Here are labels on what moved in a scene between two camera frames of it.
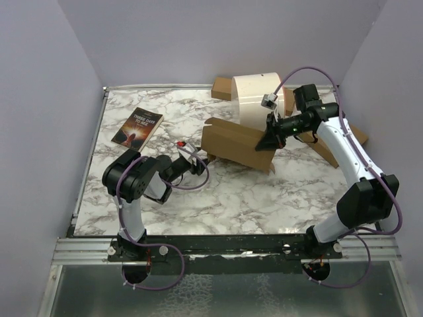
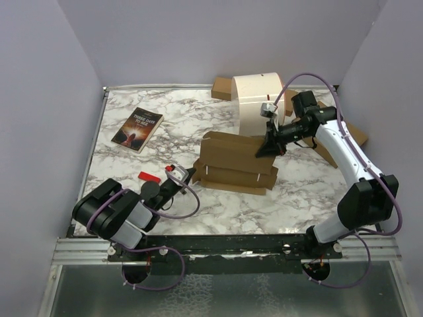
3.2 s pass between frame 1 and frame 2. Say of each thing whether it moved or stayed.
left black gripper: moved
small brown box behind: stayed
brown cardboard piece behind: stayed
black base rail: stayed
